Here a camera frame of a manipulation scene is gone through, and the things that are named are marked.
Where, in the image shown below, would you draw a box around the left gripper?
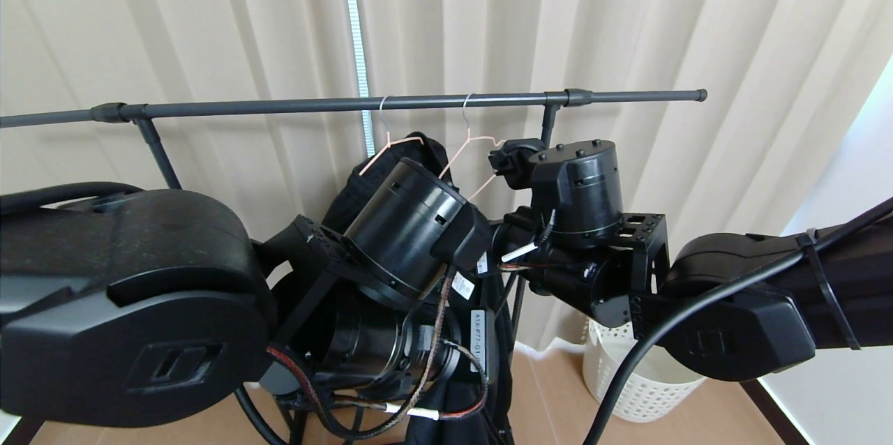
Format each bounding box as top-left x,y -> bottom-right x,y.
320,294 -> 501,397

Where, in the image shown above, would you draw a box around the black shorts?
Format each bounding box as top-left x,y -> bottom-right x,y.
321,131 -> 454,236

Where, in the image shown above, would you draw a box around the black garment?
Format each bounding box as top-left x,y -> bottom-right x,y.
408,267 -> 518,445

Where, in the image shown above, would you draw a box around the white laundry basket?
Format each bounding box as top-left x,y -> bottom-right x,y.
583,319 -> 707,423

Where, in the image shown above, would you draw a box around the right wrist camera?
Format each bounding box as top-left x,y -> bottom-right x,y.
488,138 -> 546,190

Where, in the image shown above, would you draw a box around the beige curtain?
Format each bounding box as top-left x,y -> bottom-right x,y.
0,0 -> 893,362

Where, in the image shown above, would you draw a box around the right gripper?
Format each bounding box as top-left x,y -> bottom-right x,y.
490,211 -> 553,277

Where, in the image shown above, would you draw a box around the pink clothes hanger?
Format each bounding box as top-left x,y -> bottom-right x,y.
358,96 -> 426,177
438,93 -> 506,203

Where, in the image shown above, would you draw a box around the black clothes rack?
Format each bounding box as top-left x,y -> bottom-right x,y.
0,89 -> 707,445

